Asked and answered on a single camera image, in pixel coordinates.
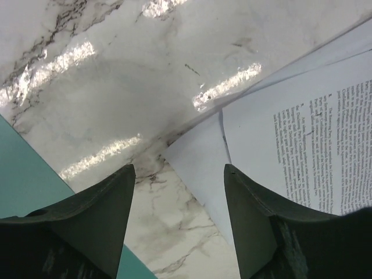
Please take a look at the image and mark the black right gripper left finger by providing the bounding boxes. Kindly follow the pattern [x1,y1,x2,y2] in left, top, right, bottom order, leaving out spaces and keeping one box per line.
[1,164,135,278]

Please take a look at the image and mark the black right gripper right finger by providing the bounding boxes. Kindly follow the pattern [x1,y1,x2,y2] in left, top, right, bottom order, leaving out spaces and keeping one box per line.
[224,164,371,278]

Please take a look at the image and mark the teal plastic folder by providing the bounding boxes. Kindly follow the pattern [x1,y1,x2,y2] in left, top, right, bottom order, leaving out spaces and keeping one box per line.
[1,120,153,278]

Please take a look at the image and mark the printed white paper sheets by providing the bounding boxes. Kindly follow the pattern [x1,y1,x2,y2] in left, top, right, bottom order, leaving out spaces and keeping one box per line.
[163,21,371,244]

